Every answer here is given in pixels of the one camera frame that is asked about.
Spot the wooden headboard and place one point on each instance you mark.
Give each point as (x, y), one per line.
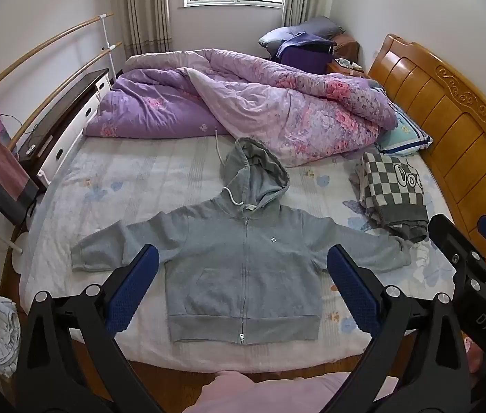
(449, 129)

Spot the wooden nightstand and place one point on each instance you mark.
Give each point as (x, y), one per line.
(346, 71)

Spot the grey blue pillow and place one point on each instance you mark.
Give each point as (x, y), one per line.
(303, 30)

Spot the purple floral quilt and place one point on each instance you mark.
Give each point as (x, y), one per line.
(247, 94)

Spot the brown cushion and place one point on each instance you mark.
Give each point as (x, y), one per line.
(346, 45)

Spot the grey zip hoodie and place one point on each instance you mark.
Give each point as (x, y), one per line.
(208, 258)

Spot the light blue pillow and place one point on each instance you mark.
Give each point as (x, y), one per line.
(406, 135)

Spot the dark purple cloth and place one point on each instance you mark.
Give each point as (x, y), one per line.
(303, 53)

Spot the white dresser with dark top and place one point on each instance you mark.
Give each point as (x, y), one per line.
(75, 94)

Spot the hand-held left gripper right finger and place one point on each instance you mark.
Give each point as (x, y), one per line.
(350, 292)

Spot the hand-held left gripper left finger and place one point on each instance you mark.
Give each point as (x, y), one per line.
(135, 286)

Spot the pink and grey towel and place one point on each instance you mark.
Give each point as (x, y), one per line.
(2, 167)

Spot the wooden rail clothes rack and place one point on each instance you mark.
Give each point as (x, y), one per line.
(53, 36)

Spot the person's pink clothing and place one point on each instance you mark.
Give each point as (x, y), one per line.
(247, 395)

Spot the grey checkered blanket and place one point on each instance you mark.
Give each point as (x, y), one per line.
(380, 185)

